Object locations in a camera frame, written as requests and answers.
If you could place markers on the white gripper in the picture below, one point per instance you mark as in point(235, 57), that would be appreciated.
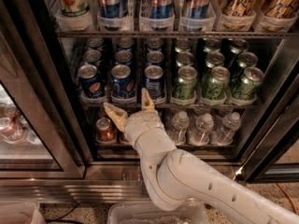
point(142, 124)

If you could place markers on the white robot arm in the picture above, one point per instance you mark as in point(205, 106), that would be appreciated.
point(173, 175)

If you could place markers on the front right red can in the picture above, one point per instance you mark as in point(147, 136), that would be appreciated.
point(122, 138)

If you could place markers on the front left red can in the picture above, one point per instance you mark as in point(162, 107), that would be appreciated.
point(105, 131)

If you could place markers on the second row middle pepsi can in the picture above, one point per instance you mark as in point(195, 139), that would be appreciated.
point(124, 57)

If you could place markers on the second row pepsi can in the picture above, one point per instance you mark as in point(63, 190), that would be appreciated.
point(93, 57)
point(155, 58)
point(124, 57)

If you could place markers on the second row right pepsi can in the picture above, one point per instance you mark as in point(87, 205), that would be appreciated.
point(155, 58)

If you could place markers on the front left green can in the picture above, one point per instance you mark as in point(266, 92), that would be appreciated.
point(184, 83)

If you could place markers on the second row left pepsi can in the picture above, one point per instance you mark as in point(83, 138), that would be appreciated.
point(93, 57)

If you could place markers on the second row left green can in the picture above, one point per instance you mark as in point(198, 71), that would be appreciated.
point(184, 58)

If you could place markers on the second row green can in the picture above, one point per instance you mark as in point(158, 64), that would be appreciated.
point(213, 58)
point(184, 58)
point(243, 61)

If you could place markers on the back left green can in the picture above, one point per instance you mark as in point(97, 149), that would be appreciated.
point(182, 44)

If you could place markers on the front middle green can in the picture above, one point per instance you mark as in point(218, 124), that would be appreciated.
point(216, 83)

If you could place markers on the second row middle green can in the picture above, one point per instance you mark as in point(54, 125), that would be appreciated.
point(213, 58)

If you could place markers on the left fridge glass door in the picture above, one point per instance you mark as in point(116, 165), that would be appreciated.
point(34, 141)

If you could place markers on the stainless steel fridge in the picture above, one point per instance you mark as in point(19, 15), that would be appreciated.
point(112, 174)

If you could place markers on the back middle green can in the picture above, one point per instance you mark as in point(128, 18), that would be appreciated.
point(211, 44)

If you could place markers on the left red bull can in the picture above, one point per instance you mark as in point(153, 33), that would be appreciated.
point(113, 9)

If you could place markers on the red bull can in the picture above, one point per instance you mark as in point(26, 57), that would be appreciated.
point(113, 9)
point(160, 9)
point(195, 9)

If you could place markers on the front right green can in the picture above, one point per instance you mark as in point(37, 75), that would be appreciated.
point(248, 84)

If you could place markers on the middle red bull can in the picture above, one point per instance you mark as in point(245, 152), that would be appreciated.
point(160, 9)

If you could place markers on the back right green can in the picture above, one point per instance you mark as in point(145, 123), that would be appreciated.
point(236, 46)

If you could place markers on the second row right green can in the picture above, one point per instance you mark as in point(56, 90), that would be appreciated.
point(243, 61)

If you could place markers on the right red bull can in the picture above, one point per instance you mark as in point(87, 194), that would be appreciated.
point(195, 9)

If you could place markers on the right fridge door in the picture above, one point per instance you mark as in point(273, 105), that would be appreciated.
point(263, 166)

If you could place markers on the right gold can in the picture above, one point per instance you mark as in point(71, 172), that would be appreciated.
point(280, 9)

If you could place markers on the left water bottle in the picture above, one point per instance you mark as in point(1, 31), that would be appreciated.
point(178, 127)

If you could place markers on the water bottle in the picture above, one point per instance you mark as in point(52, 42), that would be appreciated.
point(178, 127)
point(201, 130)
point(225, 132)

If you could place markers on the middle water bottle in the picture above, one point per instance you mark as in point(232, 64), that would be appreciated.
point(201, 130)

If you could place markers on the right water bottle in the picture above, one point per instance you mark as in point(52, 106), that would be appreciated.
point(225, 132)

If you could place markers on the clear plastic bin centre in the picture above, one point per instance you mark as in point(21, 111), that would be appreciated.
point(191, 212)

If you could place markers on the clear plastic bin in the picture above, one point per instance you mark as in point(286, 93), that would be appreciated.
point(20, 213)
point(191, 212)

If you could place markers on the clear plastic bin left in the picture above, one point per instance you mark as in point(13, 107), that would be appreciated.
point(20, 213)

